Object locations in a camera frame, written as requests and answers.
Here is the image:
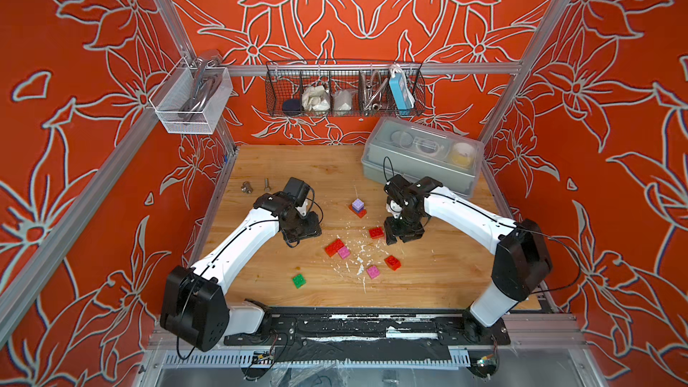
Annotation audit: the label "pink lego brick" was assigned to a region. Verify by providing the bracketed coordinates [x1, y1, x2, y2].
[338, 247, 350, 259]
[365, 265, 381, 280]

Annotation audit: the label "black wire basket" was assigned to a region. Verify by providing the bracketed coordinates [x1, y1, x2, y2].
[265, 59, 426, 118]

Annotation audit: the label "pink lego brick lower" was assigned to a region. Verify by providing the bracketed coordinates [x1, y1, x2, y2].
[365, 265, 381, 280]

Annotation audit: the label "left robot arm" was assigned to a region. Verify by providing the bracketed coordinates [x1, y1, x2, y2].
[159, 177, 322, 352]

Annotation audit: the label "pink lego brick left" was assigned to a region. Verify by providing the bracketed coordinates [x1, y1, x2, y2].
[338, 247, 350, 259]

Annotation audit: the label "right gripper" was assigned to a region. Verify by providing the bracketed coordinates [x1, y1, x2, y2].
[380, 209, 423, 244]

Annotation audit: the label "dark blue round object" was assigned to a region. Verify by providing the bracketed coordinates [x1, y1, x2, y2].
[282, 99, 303, 116]

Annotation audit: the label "blue white box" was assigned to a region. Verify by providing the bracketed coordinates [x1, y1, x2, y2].
[388, 64, 416, 116]

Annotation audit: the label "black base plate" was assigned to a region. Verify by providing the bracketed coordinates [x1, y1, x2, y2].
[220, 307, 512, 346]

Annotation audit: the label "lilac lego brick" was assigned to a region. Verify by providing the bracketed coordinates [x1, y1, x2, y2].
[351, 199, 365, 210]

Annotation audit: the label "long red lego brick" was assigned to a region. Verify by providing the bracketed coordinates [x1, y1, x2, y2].
[324, 238, 345, 257]

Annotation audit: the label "metal tongs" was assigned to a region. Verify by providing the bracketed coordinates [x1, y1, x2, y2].
[179, 50, 222, 122]

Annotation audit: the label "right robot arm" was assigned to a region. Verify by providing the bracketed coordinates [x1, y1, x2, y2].
[383, 174, 553, 329]

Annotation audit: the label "clear plastic wall bin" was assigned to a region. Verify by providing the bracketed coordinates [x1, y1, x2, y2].
[152, 49, 233, 135]

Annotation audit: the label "clear plastic storage box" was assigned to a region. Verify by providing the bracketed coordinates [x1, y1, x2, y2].
[361, 118, 484, 199]

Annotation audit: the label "yellow tape roll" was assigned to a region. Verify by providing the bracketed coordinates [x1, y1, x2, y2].
[447, 143, 477, 169]

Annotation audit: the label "green lego brick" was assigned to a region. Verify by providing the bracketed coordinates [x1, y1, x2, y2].
[292, 274, 306, 290]

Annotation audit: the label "white crumpled cloth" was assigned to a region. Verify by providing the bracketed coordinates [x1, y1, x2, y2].
[301, 85, 331, 115]

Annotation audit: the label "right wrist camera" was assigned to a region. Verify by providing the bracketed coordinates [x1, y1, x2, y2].
[386, 200, 402, 218]

